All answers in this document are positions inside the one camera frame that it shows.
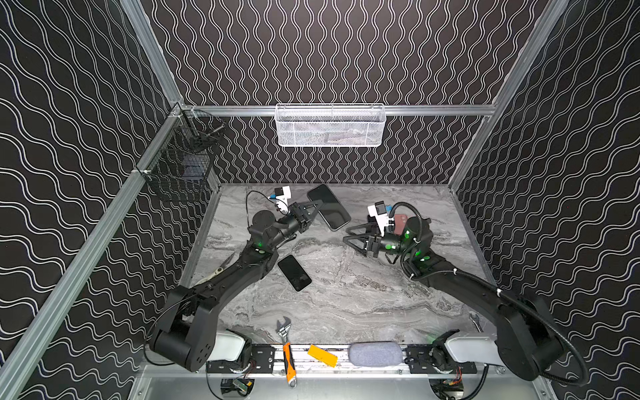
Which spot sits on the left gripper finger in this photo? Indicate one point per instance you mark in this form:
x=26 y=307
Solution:
x=305 y=222
x=306 y=209

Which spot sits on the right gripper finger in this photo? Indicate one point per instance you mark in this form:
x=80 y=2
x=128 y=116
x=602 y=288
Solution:
x=358 y=242
x=361 y=230

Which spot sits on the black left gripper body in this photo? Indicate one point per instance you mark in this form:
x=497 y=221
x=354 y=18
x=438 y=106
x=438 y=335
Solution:
x=297 y=219

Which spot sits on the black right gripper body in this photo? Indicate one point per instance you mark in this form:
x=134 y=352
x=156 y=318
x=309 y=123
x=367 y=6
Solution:
x=372 y=241

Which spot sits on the pink phone case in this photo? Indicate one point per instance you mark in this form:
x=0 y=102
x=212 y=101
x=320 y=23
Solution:
x=400 y=221

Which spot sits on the black phone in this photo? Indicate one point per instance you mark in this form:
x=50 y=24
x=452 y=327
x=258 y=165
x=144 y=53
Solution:
x=294 y=273
x=332 y=211

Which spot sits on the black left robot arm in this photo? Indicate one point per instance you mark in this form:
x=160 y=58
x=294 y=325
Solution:
x=186 y=330

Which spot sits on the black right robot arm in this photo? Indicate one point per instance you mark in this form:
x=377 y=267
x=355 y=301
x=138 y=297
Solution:
x=528 y=342

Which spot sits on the white mesh basket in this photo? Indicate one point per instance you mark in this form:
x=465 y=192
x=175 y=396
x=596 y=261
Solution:
x=330 y=125

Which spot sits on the grey fabric pouch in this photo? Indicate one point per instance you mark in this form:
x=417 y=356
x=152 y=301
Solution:
x=375 y=354

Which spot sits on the silver spanner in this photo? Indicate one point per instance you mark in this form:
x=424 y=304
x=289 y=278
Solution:
x=475 y=319

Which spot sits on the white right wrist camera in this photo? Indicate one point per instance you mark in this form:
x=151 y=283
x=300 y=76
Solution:
x=381 y=214

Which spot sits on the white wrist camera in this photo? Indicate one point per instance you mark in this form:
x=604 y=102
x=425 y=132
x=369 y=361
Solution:
x=282 y=194
x=381 y=214

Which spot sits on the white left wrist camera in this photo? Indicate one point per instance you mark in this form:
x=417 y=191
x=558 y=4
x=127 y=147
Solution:
x=282 y=194

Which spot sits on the scissors with pale handles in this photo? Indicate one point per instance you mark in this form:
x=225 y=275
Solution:
x=212 y=275

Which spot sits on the orange handled adjustable wrench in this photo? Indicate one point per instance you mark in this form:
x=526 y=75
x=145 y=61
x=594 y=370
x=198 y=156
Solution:
x=283 y=329

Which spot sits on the black wire basket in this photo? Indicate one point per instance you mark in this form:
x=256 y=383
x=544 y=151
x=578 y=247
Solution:
x=181 y=171

